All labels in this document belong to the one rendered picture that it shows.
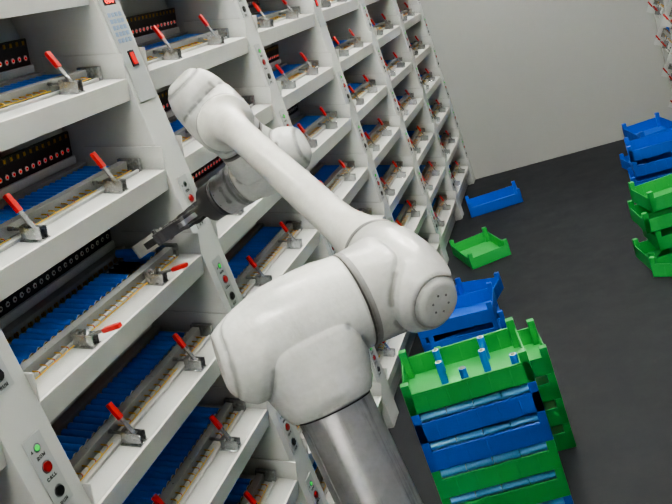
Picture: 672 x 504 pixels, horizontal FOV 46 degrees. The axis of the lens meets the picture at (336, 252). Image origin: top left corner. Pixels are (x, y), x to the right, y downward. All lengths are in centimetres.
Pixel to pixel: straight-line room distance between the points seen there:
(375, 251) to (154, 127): 84
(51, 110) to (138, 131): 29
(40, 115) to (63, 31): 35
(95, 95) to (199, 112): 28
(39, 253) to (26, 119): 23
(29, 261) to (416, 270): 65
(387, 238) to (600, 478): 131
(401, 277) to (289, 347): 16
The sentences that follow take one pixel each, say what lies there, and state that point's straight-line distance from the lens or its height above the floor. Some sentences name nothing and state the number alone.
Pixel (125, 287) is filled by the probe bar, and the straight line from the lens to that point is 159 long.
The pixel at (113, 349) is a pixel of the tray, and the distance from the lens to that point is 145.
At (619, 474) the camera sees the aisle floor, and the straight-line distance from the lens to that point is 222.
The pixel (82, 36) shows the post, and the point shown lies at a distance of 175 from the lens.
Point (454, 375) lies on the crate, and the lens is 199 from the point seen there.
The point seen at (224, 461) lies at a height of 54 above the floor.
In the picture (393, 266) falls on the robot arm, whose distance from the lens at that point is 99.
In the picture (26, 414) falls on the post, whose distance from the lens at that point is 127.
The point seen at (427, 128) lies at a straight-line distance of 443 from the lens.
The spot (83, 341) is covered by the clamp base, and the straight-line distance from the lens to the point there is 142.
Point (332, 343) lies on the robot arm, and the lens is 95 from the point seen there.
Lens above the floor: 131
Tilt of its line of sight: 16 degrees down
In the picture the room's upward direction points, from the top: 20 degrees counter-clockwise
